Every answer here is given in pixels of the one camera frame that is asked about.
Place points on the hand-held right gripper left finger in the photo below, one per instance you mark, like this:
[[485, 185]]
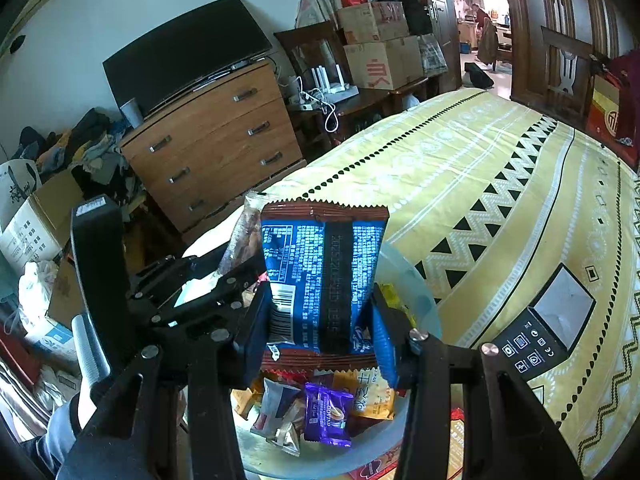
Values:
[[255, 340]]

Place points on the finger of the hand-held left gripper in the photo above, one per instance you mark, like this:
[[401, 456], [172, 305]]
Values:
[[150, 280], [200, 315]]

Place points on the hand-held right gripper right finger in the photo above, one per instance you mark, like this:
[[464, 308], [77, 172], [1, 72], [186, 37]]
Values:
[[385, 345]]

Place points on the yellow orange snack packet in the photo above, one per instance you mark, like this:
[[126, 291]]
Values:
[[367, 395]]

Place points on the clear plastic container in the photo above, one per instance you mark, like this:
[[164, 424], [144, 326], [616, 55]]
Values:
[[410, 285]]

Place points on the clear packet of fried snacks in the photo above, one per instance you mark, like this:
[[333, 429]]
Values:
[[245, 240]]

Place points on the purple snack packet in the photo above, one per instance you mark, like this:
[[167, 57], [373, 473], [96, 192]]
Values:
[[325, 415]]

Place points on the blue snack packet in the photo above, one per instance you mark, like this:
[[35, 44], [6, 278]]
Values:
[[320, 270]]

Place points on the white snack packet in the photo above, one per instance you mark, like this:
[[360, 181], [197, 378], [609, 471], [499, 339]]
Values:
[[275, 410]]

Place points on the white printed cardboard box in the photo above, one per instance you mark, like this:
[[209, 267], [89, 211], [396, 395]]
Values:
[[35, 220]]

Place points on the heap of dark clothes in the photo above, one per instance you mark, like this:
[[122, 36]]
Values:
[[85, 150]]

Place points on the wooden dresser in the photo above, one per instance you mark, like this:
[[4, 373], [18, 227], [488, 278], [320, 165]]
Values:
[[215, 145]]

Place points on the grey cup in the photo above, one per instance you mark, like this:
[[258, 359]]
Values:
[[132, 112]]

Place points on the black box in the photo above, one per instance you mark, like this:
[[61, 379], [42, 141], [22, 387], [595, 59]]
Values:
[[550, 320]]

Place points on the black television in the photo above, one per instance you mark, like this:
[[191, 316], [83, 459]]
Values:
[[185, 50]]

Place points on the white power strip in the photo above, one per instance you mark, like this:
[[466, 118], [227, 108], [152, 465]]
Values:
[[310, 106]]

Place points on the white router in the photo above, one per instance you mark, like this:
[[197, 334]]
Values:
[[330, 80]]

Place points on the large cardboard box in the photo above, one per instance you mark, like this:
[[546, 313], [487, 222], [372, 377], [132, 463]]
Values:
[[385, 62]]

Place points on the small cardboard box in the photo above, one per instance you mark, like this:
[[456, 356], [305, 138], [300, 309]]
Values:
[[372, 22]]

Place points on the white door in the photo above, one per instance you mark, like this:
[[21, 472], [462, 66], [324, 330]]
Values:
[[442, 25]]

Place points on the red yellow gift bag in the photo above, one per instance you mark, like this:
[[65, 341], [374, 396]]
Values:
[[612, 110]]

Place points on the dark wooden chair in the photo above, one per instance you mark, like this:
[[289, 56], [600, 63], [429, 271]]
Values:
[[570, 75]]

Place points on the black bag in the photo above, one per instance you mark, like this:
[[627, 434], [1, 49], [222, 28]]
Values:
[[415, 10]]

